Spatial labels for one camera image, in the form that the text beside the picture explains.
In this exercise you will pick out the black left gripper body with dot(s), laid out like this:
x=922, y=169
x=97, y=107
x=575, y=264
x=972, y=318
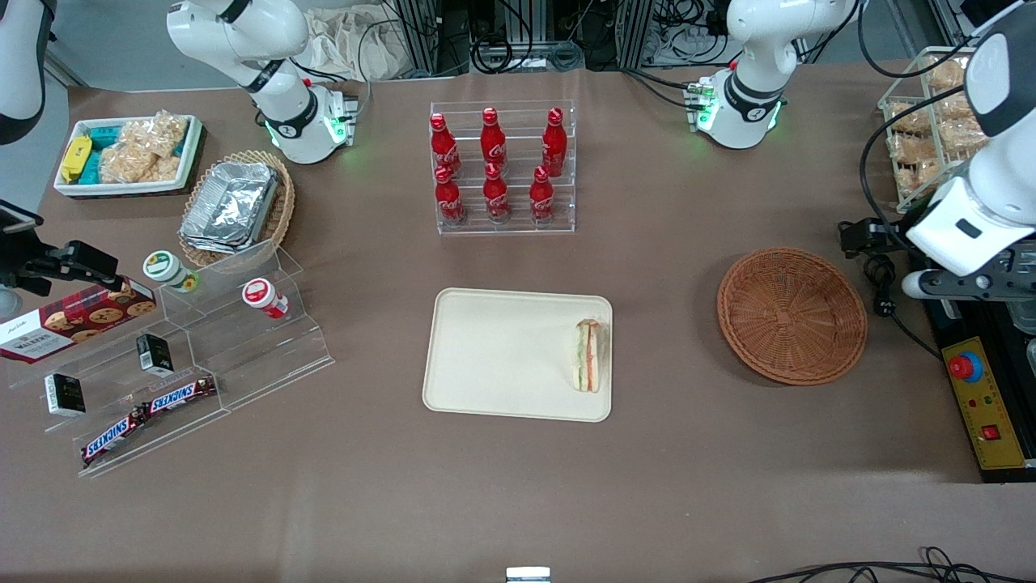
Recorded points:
x=864, y=236

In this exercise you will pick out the triangle sandwich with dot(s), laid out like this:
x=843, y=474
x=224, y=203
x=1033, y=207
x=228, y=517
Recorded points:
x=587, y=356

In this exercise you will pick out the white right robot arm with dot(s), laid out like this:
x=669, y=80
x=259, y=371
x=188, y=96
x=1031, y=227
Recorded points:
x=283, y=113

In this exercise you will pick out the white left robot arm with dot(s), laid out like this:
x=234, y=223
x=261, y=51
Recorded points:
x=995, y=194

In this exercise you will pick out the round brown wicker basket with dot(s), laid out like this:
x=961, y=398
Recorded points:
x=793, y=316

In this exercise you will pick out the steel tray in machine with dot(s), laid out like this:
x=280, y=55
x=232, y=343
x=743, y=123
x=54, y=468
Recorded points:
x=1026, y=320

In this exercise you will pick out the oval light wicker basket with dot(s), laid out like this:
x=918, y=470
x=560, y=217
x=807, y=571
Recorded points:
x=279, y=219

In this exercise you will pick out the cream plastic serving tray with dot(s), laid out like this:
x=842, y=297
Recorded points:
x=502, y=356

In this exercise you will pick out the red tartan cookie box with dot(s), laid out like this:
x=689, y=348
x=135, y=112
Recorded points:
x=73, y=320

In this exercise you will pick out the green lid cup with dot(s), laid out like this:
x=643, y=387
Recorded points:
x=162, y=265

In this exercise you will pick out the white rectangular snack bin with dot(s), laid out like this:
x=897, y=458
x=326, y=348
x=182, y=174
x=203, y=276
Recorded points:
x=121, y=189

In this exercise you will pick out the teal snack packet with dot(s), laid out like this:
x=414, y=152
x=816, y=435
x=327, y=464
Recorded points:
x=101, y=134
x=91, y=170

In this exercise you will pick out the yellow snack packet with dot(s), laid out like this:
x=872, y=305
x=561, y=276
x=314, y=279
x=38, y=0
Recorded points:
x=75, y=158

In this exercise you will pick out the clear bag of rice crackers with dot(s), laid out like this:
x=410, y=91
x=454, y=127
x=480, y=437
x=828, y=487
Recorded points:
x=129, y=166
x=158, y=129

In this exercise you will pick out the small black box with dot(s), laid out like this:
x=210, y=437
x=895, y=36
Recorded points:
x=65, y=394
x=154, y=355

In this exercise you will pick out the aluminium foil container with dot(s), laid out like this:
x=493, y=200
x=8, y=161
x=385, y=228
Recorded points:
x=231, y=202
x=210, y=245

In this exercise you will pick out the snickers chocolate bar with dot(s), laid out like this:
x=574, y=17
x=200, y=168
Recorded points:
x=182, y=394
x=113, y=436

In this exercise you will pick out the red lid cup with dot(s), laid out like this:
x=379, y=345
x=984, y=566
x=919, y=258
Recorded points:
x=259, y=293

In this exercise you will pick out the clear acrylic step display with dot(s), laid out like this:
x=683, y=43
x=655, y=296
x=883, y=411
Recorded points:
x=243, y=356

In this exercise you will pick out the black sealer machine yellow panel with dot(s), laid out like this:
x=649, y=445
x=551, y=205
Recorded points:
x=983, y=405

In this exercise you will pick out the white power strip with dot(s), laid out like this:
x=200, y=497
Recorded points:
x=688, y=40

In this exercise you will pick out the red cola bottle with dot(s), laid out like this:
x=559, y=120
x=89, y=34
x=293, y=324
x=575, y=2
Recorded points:
x=447, y=198
x=554, y=142
x=541, y=198
x=495, y=194
x=493, y=138
x=439, y=142

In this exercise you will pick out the white cloth bag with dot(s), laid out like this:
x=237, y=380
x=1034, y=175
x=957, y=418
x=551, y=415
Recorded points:
x=356, y=48

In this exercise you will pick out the clear acrylic bottle rack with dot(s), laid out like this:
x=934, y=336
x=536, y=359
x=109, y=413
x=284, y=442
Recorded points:
x=518, y=139

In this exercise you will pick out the small silver device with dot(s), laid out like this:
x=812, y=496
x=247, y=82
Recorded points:
x=528, y=576

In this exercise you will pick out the aluminium frame post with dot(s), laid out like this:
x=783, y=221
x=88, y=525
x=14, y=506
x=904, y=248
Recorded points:
x=421, y=32
x=635, y=32

